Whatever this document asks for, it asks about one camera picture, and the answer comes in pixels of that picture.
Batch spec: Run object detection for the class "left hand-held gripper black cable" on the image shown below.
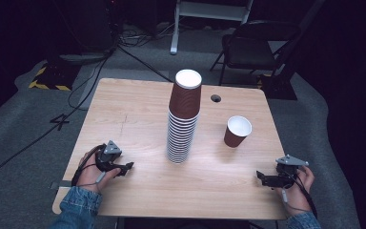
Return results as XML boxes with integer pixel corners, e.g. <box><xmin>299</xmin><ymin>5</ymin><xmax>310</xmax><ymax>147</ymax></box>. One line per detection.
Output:
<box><xmin>71</xmin><ymin>143</ymin><xmax>107</xmax><ymax>188</ymax></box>

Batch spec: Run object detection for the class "black folding chair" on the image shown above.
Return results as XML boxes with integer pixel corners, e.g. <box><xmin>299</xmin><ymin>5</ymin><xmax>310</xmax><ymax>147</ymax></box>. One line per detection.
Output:
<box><xmin>210</xmin><ymin>20</ymin><xmax>303</xmax><ymax>87</ymax></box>

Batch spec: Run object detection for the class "black yellow striped base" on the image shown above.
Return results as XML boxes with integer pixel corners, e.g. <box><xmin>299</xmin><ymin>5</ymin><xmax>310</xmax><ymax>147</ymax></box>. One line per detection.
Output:
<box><xmin>256</xmin><ymin>73</ymin><xmax>298</xmax><ymax>101</ymax></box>
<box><xmin>28</xmin><ymin>61</ymin><xmax>82</xmax><ymax>92</ymax></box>

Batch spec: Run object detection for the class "single brown paper cup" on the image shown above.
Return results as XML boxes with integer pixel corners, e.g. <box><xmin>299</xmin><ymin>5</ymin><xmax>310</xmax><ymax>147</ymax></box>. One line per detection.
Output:
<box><xmin>223</xmin><ymin>114</ymin><xmax>254</xmax><ymax>149</ymax></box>

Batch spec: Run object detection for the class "white metal stand frame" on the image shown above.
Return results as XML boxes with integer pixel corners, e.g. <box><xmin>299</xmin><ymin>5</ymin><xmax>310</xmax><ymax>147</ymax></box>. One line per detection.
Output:
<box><xmin>170</xmin><ymin>0</ymin><xmax>254</xmax><ymax>55</ymax></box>

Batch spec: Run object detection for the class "person's left hand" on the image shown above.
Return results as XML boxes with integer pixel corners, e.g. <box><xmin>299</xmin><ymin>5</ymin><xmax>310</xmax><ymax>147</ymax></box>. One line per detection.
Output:
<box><xmin>75</xmin><ymin>147</ymin><xmax>122</xmax><ymax>195</ymax></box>

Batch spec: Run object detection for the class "stack of brown paper cups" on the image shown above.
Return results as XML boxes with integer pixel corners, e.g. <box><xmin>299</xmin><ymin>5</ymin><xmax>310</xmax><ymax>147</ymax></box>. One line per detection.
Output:
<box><xmin>165</xmin><ymin>69</ymin><xmax>203</xmax><ymax>165</ymax></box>

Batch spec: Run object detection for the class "hand-held gripper black cable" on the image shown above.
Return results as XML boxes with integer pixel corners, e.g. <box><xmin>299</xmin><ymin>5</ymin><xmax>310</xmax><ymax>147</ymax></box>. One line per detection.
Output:
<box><xmin>284</xmin><ymin>171</ymin><xmax>319</xmax><ymax>221</ymax></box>
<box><xmin>71</xmin><ymin>143</ymin><xmax>107</xmax><ymax>188</ymax></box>

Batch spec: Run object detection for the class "long black floor cable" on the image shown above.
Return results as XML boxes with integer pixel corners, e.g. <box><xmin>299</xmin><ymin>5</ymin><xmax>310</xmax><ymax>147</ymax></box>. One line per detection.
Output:
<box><xmin>0</xmin><ymin>47</ymin><xmax>119</xmax><ymax>186</ymax></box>

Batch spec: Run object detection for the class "right hand-held gripper black cable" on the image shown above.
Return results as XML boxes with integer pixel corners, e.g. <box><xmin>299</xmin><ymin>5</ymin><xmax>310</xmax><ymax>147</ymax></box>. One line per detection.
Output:
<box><xmin>284</xmin><ymin>171</ymin><xmax>319</xmax><ymax>221</ymax></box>

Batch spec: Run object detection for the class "person's right hand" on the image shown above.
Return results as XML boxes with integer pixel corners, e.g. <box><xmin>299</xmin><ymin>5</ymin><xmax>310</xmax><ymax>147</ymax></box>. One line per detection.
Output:
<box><xmin>274</xmin><ymin>165</ymin><xmax>315</xmax><ymax>218</ymax></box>

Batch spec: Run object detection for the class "grey metal table bracket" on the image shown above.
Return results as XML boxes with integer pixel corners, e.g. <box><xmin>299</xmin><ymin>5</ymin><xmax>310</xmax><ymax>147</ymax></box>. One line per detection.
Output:
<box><xmin>50</xmin><ymin>179</ymin><xmax>74</xmax><ymax>191</ymax></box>

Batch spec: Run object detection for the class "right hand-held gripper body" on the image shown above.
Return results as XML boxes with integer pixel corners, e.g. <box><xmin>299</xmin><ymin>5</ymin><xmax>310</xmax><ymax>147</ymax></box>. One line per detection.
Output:
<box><xmin>262</xmin><ymin>154</ymin><xmax>310</xmax><ymax>190</ymax></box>

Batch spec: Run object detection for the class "slanted black stand pole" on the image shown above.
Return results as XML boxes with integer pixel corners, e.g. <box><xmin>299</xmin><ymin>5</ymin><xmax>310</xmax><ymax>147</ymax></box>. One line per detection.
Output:
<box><xmin>279</xmin><ymin>0</ymin><xmax>328</xmax><ymax>84</ymax></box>

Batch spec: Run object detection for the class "tangle of floor cables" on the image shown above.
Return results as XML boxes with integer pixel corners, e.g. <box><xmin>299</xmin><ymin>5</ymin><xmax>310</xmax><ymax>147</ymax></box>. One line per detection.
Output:
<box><xmin>118</xmin><ymin>21</ymin><xmax>173</xmax><ymax>48</ymax></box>

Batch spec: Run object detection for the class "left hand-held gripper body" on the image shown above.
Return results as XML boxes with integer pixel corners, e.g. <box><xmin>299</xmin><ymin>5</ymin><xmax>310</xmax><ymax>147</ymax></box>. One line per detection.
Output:
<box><xmin>94</xmin><ymin>139</ymin><xmax>126</xmax><ymax>176</ymax></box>

